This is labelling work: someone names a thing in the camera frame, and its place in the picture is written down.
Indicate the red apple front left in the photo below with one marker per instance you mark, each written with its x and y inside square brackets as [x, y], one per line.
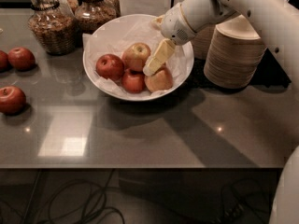
[12, 100]

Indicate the yellow-red right apple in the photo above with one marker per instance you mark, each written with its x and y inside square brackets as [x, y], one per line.
[160, 81]

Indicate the dark red left apple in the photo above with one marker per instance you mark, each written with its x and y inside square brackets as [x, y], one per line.
[110, 66]

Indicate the white paper liner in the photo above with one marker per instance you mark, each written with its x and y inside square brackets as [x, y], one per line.
[124, 34]

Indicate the white bowl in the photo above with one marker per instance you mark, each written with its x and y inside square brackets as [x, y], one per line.
[109, 34]

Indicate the glass granola jar left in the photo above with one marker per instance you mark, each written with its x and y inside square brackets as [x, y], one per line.
[54, 30]

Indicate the glass granola jar middle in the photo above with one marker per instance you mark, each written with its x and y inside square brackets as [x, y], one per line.
[92, 14]

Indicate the yellow-green red top apple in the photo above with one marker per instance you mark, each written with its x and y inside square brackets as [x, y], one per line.
[136, 55]

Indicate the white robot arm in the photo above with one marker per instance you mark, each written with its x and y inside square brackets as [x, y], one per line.
[275, 21]

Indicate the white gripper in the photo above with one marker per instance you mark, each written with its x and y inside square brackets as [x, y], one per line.
[173, 24]

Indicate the paper bowl stack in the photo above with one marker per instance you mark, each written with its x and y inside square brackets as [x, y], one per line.
[202, 41]
[234, 54]

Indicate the red apple on table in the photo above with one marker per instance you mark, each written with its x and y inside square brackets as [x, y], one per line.
[21, 58]

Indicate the red apple at edge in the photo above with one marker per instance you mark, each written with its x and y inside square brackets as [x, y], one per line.
[4, 65]

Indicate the paper bowl stack rear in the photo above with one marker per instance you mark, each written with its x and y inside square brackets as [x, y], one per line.
[202, 41]

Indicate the glass granola jar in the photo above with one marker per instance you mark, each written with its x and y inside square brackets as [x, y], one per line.
[54, 30]
[92, 14]

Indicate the red bottom middle apple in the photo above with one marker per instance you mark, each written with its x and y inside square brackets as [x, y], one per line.
[133, 81]

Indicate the paper bowl stack front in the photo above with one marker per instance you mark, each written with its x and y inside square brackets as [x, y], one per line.
[234, 54]

